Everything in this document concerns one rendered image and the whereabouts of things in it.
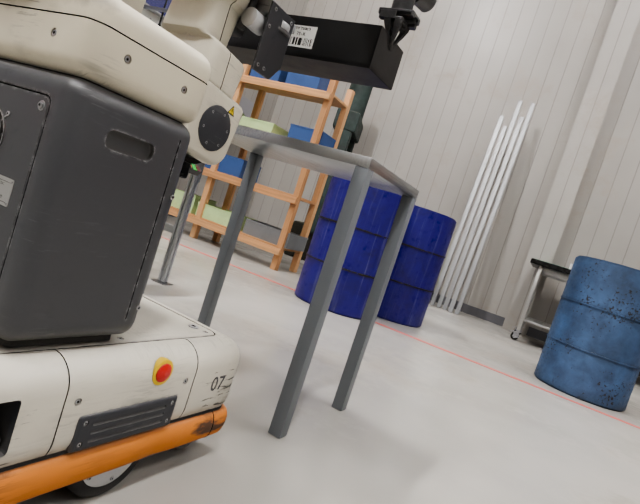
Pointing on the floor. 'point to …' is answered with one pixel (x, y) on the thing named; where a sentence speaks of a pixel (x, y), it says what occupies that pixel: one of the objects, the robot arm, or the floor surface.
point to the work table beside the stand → (285, 146)
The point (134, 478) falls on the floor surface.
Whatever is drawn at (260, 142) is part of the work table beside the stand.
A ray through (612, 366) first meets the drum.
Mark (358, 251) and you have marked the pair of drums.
